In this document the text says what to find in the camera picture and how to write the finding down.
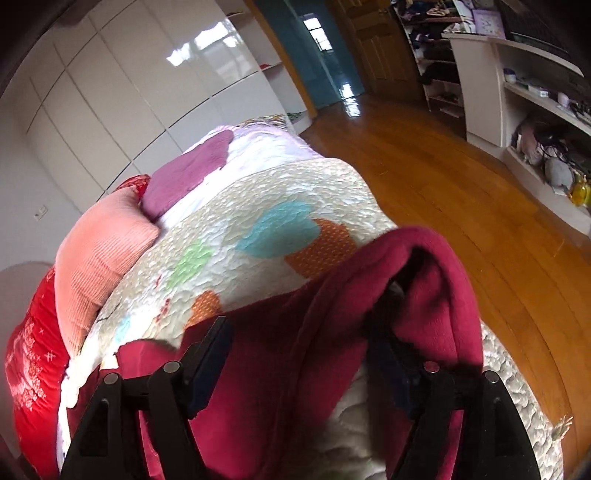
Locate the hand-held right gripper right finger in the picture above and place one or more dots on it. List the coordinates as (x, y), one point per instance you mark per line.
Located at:
(406, 383)

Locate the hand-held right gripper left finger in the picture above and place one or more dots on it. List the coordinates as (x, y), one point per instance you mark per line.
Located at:
(207, 369)

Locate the dark red fleece garment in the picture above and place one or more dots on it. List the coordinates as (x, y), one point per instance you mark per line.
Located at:
(295, 350)

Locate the pink ribbed pillow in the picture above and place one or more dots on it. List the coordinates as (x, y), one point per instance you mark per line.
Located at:
(99, 251)

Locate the colourful patchwork quilt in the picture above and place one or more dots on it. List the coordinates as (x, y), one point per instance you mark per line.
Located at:
(277, 221)

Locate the red embroidered pillow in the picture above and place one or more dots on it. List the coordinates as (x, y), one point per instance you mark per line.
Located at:
(32, 369)

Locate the purple cloth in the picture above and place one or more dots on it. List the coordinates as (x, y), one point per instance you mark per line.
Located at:
(187, 173)

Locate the yellow glass ornament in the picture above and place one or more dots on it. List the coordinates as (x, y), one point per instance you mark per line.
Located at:
(579, 190)

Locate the grey plush toy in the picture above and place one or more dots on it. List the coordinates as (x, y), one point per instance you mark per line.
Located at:
(557, 171)

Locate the pink plush toy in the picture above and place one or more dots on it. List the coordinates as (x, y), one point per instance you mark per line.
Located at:
(531, 141)

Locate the white glossy wardrobe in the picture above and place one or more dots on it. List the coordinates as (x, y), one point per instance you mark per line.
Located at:
(115, 92)

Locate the white shelving unit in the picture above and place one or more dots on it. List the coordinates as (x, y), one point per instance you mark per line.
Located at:
(526, 92)

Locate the open shoe rack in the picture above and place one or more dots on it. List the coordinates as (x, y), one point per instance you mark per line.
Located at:
(436, 55)

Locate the teal door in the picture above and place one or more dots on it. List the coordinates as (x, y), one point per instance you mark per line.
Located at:
(314, 50)

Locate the wooden door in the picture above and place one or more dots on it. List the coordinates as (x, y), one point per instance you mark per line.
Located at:
(374, 46)

